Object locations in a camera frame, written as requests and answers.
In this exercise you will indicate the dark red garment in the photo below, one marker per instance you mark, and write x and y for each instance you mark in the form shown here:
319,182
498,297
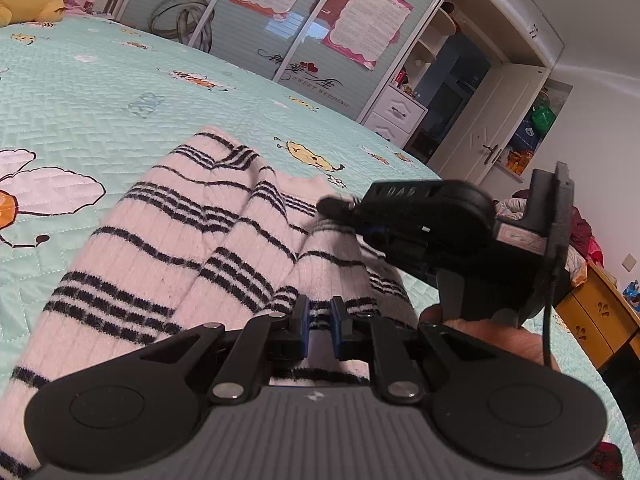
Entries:
582,230

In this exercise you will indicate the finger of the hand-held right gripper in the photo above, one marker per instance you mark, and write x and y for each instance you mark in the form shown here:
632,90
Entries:
340,207

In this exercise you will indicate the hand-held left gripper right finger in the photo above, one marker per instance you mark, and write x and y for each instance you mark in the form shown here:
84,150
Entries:
336,330

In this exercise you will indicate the pink black striped sweater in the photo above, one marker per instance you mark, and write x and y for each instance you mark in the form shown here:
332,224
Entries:
175,260

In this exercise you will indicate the sliding door wardrobe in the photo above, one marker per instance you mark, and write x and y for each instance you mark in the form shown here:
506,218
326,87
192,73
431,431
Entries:
250,45

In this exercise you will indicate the white drawer cabinet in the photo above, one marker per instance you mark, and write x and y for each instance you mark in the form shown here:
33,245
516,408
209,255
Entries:
397,115

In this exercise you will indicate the orange packets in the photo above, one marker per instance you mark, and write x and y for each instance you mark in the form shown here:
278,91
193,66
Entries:
519,161

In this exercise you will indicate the white overhead cabinet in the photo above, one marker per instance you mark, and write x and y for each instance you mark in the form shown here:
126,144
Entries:
510,5

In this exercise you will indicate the person's right hand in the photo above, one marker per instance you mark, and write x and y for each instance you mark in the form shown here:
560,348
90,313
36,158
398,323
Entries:
500,337

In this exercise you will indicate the yellow wooden cabinet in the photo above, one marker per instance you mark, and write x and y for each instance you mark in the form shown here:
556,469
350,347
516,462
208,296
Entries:
600,310

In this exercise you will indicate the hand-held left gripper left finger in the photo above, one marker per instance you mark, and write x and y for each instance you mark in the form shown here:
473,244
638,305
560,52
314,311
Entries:
302,330

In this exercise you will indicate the pink edged wall poster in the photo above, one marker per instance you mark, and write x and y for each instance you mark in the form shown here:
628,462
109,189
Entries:
367,20

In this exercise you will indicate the green bag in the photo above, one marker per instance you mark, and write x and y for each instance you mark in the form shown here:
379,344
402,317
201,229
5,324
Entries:
544,117

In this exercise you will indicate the mint bee print bedspread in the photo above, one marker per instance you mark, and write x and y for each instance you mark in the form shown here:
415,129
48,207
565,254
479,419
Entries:
100,100

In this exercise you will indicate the blue bag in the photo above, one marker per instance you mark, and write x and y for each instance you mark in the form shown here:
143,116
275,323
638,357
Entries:
525,135

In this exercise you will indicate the floral quilt bundle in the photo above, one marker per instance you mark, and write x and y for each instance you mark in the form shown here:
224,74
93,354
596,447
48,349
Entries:
575,260

